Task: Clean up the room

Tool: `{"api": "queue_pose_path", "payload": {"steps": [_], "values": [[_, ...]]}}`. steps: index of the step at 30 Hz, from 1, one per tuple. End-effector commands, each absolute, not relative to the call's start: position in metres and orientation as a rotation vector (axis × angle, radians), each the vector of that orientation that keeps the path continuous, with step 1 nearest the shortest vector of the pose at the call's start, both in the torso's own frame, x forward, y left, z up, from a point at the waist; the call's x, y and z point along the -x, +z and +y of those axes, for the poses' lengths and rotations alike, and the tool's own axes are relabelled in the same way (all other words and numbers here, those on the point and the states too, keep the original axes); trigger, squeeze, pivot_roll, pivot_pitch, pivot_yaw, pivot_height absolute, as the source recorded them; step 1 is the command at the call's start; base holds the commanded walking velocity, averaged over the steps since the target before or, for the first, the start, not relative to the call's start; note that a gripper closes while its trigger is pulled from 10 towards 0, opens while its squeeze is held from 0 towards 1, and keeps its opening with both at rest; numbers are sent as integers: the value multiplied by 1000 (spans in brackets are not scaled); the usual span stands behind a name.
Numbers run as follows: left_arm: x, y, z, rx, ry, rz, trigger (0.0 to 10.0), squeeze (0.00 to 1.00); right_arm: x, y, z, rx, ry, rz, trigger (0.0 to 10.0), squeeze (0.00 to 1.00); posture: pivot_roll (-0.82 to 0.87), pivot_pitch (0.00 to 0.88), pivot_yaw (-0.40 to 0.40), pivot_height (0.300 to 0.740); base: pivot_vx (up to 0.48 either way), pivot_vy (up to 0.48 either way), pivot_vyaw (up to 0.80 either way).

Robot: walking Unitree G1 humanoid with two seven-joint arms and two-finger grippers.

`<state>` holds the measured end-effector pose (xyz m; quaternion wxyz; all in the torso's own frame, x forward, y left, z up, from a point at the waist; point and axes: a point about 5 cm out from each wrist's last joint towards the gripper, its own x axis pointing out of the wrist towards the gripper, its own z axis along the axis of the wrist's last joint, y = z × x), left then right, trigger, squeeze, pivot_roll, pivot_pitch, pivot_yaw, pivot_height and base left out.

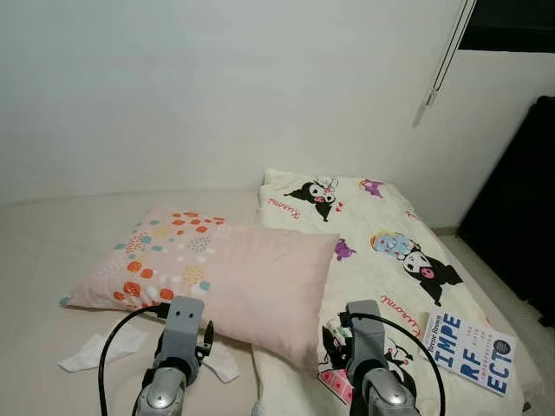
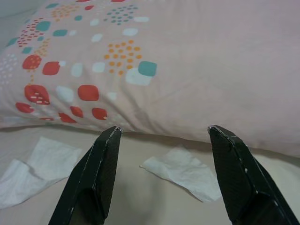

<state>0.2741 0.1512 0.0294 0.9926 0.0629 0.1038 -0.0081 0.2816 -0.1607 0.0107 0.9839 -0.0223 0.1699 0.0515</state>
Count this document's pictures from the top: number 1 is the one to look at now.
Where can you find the bed mattress with beige sheet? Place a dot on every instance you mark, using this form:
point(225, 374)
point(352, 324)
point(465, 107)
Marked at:
point(52, 260)

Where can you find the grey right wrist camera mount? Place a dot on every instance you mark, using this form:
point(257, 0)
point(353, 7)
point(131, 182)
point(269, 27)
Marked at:
point(366, 338)

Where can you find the tall black furniture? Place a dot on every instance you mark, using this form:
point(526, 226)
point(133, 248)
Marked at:
point(520, 217)

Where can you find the pink pillow with dots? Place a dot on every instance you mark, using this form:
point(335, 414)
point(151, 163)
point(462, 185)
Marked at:
point(251, 277)

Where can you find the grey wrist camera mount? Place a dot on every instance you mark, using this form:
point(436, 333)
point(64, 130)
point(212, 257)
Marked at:
point(180, 334)
point(366, 338)

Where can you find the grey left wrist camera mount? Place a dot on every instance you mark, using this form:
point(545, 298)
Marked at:
point(180, 334)

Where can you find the white window blind wand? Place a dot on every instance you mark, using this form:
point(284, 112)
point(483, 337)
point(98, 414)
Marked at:
point(447, 56)

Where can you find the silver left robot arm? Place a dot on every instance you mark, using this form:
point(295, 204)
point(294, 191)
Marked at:
point(160, 394)

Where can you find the cream cartoon print blanket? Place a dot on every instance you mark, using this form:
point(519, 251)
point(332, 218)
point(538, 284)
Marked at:
point(364, 225)

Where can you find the white book with blue letters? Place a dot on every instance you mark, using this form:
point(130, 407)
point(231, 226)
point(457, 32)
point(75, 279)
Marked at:
point(473, 351)

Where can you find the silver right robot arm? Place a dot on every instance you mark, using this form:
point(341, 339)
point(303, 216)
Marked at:
point(386, 394)

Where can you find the dark window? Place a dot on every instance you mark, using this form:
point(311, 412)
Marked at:
point(512, 22)

